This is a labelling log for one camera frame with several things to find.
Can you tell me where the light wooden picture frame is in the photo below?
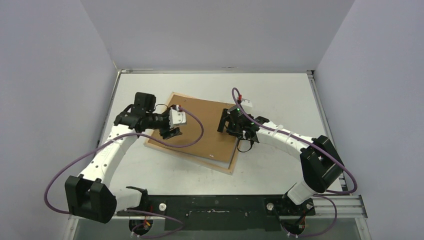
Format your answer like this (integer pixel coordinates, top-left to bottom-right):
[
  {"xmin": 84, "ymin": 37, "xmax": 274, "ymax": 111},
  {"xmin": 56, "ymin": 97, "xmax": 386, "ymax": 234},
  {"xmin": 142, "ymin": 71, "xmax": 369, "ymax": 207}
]
[{"xmin": 144, "ymin": 92, "xmax": 239, "ymax": 175}]

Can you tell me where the brown frame backing board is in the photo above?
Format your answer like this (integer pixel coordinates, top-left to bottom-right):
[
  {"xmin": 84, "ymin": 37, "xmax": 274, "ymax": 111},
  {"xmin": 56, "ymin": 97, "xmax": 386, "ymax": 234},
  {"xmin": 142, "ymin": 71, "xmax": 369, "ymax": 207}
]
[{"xmin": 147, "ymin": 94, "xmax": 239, "ymax": 164}]

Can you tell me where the white photo paper sheet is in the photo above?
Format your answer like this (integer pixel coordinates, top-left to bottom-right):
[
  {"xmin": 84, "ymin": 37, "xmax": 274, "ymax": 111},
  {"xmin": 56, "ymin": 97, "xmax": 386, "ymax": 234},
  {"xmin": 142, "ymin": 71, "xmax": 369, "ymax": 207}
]
[{"xmin": 201, "ymin": 145, "xmax": 238, "ymax": 169}]

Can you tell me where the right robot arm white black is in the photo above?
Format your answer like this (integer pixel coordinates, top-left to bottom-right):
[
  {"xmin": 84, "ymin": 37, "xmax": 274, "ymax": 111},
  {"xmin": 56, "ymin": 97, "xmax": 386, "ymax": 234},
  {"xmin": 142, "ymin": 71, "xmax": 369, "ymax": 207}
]
[{"xmin": 217, "ymin": 105, "xmax": 344, "ymax": 215}]

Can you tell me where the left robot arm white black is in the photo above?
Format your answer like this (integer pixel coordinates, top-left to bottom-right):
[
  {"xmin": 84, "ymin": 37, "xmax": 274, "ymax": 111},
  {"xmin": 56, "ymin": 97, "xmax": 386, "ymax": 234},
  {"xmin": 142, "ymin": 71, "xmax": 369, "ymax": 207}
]
[{"xmin": 64, "ymin": 92, "xmax": 187, "ymax": 223}]

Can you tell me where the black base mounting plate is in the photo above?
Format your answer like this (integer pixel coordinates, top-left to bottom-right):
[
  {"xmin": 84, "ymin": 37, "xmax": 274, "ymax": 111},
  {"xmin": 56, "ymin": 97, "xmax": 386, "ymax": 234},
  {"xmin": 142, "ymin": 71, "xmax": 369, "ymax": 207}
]
[{"xmin": 117, "ymin": 194, "xmax": 316, "ymax": 232}]

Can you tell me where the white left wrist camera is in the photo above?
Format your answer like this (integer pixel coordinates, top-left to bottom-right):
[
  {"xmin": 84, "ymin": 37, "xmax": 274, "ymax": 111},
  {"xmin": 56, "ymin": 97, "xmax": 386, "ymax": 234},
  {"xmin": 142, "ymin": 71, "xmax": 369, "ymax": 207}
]
[{"xmin": 169, "ymin": 105, "xmax": 187, "ymax": 128}]

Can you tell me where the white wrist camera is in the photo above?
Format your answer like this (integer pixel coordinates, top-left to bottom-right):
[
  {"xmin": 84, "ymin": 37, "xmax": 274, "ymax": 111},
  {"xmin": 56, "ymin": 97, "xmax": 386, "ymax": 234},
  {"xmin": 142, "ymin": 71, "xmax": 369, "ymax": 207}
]
[
  {"xmin": 237, "ymin": 96, "xmax": 253, "ymax": 110},
  {"xmin": 169, "ymin": 105, "xmax": 187, "ymax": 128}
]

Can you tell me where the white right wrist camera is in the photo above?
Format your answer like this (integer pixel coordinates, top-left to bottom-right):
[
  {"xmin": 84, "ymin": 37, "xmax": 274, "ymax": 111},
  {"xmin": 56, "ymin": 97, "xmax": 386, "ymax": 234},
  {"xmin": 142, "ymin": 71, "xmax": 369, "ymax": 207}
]
[{"xmin": 237, "ymin": 96, "xmax": 253, "ymax": 110}]

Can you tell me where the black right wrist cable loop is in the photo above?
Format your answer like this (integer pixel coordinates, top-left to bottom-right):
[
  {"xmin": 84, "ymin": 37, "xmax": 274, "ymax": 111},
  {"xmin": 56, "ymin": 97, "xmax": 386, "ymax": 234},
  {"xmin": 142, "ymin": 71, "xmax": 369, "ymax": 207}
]
[{"xmin": 236, "ymin": 139, "xmax": 255, "ymax": 154}]

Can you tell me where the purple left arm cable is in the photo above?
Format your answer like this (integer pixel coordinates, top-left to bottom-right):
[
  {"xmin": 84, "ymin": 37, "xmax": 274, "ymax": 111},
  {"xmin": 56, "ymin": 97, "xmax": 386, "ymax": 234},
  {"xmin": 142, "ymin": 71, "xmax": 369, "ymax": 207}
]
[{"xmin": 43, "ymin": 105, "xmax": 206, "ymax": 239}]

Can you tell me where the aluminium front rail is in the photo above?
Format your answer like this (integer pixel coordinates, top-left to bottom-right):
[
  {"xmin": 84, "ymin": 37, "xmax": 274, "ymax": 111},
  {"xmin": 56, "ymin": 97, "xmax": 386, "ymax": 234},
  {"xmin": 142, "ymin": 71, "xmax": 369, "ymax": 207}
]
[{"xmin": 67, "ymin": 195, "xmax": 369, "ymax": 220}]

